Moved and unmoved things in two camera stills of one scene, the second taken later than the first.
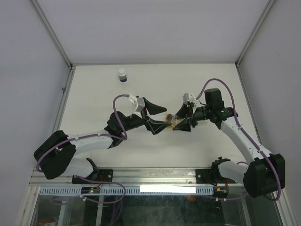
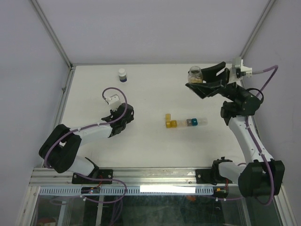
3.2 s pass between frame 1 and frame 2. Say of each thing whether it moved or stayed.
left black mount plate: stayed
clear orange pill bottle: moved
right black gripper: moved
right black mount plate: stayed
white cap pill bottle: stayed
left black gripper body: moved
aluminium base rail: stayed
